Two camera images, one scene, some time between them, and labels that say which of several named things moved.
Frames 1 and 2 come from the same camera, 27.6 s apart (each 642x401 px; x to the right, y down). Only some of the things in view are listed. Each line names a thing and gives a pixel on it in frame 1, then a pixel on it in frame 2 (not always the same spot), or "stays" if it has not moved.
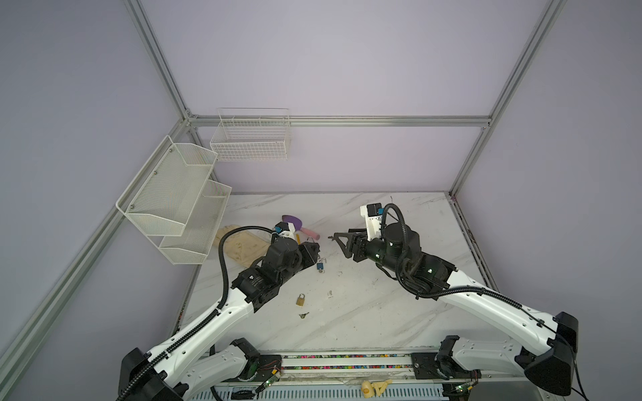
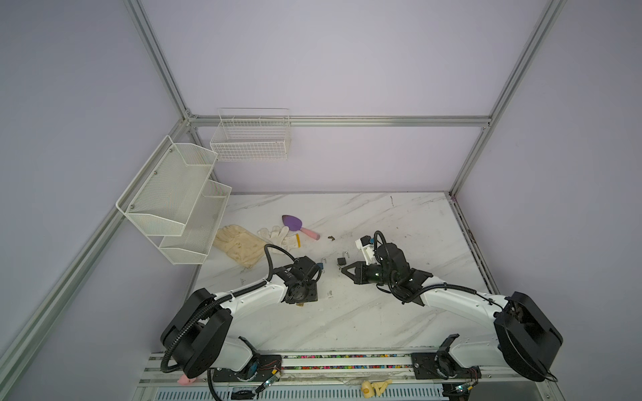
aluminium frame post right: [554, 9] stays
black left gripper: [305, 251] → [312, 296]
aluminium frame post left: [157, 53] stays
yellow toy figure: [368, 388] stays
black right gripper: [357, 240] → [359, 276]
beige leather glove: [241, 246] stays
